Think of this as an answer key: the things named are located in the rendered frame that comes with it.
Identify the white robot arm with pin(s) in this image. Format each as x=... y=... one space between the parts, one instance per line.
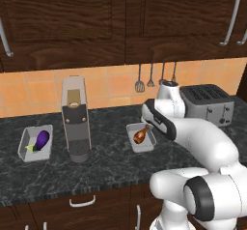
x=205 y=140

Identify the brown chicken drumstick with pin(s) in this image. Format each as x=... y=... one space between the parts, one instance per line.
x=140 y=136

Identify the grey container with drumstick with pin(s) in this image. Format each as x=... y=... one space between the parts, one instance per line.
x=144 y=147

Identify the purple eggplant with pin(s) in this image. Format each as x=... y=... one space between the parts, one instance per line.
x=42 y=138

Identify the grey container with eggplant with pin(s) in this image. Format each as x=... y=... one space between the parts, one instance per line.
x=27 y=155

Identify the hanging slotted spatula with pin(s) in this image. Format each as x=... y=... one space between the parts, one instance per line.
x=139 y=86

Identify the hanging metal fork tool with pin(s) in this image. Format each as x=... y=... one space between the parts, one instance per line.
x=150 y=83

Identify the hanging metal ladle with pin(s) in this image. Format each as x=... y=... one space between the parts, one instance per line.
x=161 y=79

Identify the grey coffee machine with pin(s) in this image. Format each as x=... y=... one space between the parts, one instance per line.
x=76 y=127

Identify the hanging metal utensil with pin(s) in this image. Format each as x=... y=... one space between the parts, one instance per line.
x=174 y=76

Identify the silver toaster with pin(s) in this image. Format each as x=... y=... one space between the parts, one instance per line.
x=209 y=106

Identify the dark wood drawer front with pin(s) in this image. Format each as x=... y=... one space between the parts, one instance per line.
x=106 y=208

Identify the dark wood base cupboard door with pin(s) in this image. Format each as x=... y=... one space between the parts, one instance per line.
x=146 y=211

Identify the dark wood wall cupboard door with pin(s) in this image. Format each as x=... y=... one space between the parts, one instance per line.
x=243 y=11
x=180 y=18
x=64 y=24

